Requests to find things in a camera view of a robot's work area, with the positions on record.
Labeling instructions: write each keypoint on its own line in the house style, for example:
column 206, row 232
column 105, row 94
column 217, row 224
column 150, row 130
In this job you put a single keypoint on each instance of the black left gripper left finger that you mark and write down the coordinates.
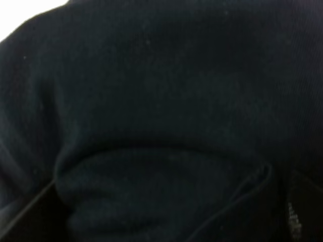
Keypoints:
column 39, row 218

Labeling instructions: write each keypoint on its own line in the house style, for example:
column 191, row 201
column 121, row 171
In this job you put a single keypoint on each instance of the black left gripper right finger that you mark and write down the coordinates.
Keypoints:
column 304, row 208

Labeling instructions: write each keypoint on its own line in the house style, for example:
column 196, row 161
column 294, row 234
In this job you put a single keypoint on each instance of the black short sleeve t-shirt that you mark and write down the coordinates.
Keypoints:
column 164, row 120

